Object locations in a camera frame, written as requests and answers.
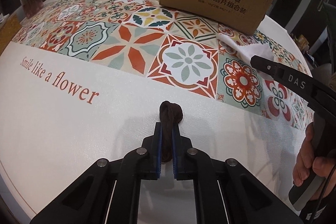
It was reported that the white cloth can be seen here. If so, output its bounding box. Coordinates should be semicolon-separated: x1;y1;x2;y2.
217;34;275;76

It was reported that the person's right hand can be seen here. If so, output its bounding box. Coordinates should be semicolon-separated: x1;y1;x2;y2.
292;124;336;186

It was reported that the brown sock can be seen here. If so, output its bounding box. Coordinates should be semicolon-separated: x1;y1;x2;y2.
159;101;184;163

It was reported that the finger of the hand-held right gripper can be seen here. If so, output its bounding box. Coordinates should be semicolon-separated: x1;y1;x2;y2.
250;55;315;107

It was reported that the black cable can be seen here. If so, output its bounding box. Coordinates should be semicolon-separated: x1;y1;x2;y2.
314;164;336;224

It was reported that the patterned tile print tablecloth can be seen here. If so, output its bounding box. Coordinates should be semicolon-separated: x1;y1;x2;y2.
0;0;315;224

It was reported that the pink glass vase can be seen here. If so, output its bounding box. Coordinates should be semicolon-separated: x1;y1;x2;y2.
22;0;44;18

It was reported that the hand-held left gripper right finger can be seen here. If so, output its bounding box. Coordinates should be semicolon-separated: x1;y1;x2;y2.
172;124;298;224

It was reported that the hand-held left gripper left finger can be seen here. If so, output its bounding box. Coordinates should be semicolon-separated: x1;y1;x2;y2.
30;122;163;224

